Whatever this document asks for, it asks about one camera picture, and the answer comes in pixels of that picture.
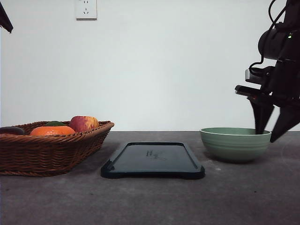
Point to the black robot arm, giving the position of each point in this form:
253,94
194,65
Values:
282,44

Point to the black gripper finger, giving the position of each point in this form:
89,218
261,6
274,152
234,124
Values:
5,21

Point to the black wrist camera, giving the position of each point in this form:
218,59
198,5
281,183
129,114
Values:
264,76

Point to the dark purple fruit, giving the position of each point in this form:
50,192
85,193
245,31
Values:
12,129

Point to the orange tangerine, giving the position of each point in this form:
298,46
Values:
53,130

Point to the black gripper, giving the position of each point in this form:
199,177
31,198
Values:
283,88

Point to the dark teal rectangular tray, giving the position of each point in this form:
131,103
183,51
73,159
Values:
153,160

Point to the dark green fruit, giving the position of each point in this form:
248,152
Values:
54,123

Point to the red yellow apple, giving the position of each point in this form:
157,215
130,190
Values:
82,124

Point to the white wall socket left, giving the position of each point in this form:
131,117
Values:
86,10

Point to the light green ceramic bowl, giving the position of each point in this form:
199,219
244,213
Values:
235,143

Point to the brown wicker basket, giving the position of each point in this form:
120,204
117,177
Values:
48,155

